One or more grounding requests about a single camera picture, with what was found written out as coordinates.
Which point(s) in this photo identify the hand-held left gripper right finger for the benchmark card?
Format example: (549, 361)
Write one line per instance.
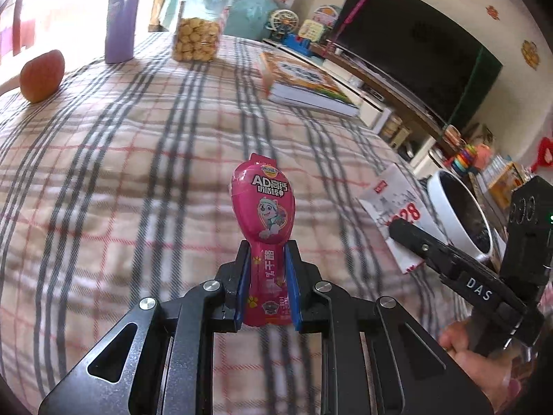
(293, 287)

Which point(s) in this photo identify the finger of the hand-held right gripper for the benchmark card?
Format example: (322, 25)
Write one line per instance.
(432, 253)

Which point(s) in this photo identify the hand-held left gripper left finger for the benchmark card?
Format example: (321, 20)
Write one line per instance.
(244, 287)

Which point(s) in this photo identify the white round bowl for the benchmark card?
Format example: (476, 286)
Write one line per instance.
(441, 201)

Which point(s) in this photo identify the pink snack wrapper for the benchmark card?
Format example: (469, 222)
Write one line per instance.
(263, 199)

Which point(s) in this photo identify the person's right hand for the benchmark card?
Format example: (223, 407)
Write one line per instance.
(475, 374)

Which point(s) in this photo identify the white leaflet with red print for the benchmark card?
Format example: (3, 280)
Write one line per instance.
(401, 212)

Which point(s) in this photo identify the stack of round wooden boxes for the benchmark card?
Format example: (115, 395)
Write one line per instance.
(391, 126)

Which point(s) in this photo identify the plaid cloth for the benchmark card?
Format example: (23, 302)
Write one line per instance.
(129, 181)

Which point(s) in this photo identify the white television cabinet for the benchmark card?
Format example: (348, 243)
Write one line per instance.
(376, 95)

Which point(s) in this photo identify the thick colourful book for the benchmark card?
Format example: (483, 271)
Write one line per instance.
(309, 82)

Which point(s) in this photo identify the black flat-screen television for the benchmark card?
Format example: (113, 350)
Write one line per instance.
(410, 39)

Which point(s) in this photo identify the blue toy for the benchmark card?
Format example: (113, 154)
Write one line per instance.
(298, 45)

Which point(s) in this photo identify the pink stick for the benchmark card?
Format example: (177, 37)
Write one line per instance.
(356, 15)

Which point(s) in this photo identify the green yellow toy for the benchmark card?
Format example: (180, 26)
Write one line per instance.
(314, 31)

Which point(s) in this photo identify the clear jar of biscuits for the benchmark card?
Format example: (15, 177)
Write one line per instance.
(198, 30)

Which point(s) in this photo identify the ferris wheel toy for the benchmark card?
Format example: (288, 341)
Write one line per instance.
(284, 24)

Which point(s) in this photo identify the red apple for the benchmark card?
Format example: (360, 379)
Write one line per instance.
(42, 77)

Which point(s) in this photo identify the purple bottle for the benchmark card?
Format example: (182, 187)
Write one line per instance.
(123, 17)

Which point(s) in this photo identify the sliding glass door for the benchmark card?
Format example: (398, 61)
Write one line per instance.
(21, 13)

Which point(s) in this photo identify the red heart wall decoration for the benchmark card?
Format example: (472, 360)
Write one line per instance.
(545, 153)

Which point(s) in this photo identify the red paper-cut wall sticker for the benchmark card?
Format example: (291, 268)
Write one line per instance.
(529, 54)
(493, 12)

